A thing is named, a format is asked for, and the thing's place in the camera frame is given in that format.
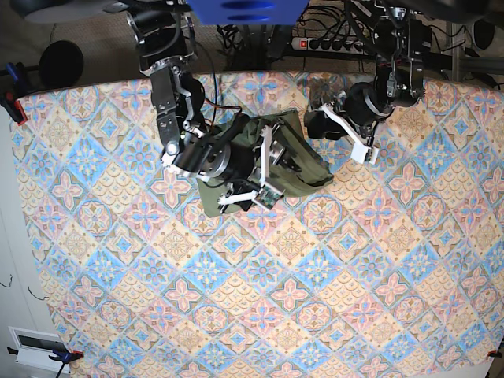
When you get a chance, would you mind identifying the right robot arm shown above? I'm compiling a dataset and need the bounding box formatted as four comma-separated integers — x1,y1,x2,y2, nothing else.
125,1,309,217

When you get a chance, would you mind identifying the blue clamp upper left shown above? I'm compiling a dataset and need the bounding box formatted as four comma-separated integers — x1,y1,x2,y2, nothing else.
1,62,28,126

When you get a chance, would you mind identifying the blue clamp lower left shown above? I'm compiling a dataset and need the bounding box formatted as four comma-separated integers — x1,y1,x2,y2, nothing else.
7,347,83,377

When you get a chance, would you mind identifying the white power strip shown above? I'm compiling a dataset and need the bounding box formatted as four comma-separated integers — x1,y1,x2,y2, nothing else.
291,36,365,54

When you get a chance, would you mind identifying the green t-shirt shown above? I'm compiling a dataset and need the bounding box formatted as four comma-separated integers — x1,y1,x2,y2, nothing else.
198,109,333,217

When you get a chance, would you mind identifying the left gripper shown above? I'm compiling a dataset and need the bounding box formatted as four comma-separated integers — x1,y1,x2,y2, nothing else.
306,82,394,164

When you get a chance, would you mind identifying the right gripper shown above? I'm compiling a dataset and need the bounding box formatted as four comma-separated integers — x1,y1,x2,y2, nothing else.
195,117,302,215

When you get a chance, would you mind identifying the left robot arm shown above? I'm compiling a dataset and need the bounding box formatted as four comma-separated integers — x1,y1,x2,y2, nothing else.
305,1,430,165

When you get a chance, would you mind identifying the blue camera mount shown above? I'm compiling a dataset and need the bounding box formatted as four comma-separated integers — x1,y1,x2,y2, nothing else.
187,0,309,25

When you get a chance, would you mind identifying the red clamp lower right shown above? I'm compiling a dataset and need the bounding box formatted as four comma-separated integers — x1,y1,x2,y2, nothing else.
487,350,503,358

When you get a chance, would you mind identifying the white wall outlet box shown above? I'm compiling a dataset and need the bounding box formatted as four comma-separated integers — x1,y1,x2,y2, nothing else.
9,326,68,372

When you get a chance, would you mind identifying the patterned tablecloth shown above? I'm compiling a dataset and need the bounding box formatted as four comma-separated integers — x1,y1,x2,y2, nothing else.
10,80,503,377

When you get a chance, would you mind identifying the blue clamp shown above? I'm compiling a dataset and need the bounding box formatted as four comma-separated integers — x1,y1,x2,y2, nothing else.
1,62,28,126
7,347,83,377

